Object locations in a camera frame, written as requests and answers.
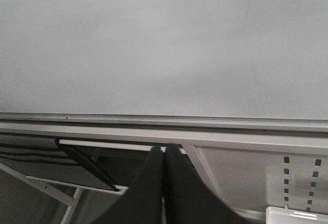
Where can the white perforated metal panel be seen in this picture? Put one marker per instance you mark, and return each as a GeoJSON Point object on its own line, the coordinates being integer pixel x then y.
{"type": "Point", "coordinates": [255, 180]}

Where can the dark angled shelf panel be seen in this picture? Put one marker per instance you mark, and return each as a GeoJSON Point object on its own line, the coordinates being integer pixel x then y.
{"type": "Point", "coordinates": [91, 164]}

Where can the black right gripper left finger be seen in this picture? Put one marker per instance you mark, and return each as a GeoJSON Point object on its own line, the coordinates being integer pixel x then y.
{"type": "Point", "coordinates": [142, 201]}

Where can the white whiteboard with aluminium frame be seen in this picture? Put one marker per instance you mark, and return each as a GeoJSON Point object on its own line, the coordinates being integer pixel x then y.
{"type": "Point", "coordinates": [215, 63]}

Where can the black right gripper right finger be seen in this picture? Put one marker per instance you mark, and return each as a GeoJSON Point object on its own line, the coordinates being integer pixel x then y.
{"type": "Point", "coordinates": [187, 198]}

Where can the white metal shelf frame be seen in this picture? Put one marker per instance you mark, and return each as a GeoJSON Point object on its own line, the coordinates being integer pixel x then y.
{"type": "Point", "coordinates": [296, 138]}

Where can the white plastic bin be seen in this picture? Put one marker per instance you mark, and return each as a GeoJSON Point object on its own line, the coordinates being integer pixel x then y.
{"type": "Point", "coordinates": [275, 215]}

